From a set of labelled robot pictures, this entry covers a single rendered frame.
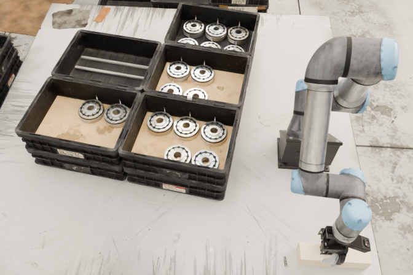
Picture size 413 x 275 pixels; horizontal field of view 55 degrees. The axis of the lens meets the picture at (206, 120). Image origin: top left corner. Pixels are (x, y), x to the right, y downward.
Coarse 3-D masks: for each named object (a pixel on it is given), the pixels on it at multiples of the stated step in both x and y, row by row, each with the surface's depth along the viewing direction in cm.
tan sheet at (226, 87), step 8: (168, 64) 182; (216, 72) 179; (224, 72) 179; (160, 80) 176; (168, 80) 176; (216, 80) 176; (224, 80) 176; (232, 80) 176; (240, 80) 176; (184, 88) 173; (200, 88) 173; (208, 88) 173; (216, 88) 173; (224, 88) 173; (232, 88) 173; (240, 88) 173; (208, 96) 170; (216, 96) 170; (224, 96) 170; (232, 96) 170
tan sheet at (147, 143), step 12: (144, 120) 162; (144, 132) 158; (228, 132) 159; (144, 144) 155; (156, 144) 155; (168, 144) 155; (180, 144) 155; (192, 144) 155; (204, 144) 155; (228, 144) 155; (156, 156) 152; (192, 156) 152
